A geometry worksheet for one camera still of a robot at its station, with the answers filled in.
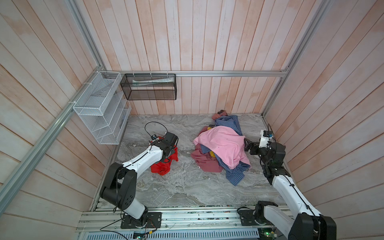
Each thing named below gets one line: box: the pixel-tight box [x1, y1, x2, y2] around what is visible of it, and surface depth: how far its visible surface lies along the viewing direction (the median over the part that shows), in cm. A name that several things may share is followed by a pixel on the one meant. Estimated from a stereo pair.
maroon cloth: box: [190, 126, 224, 173], surface depth 92 cm
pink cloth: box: [193, 126, 251, 170], surface depth 87 cm
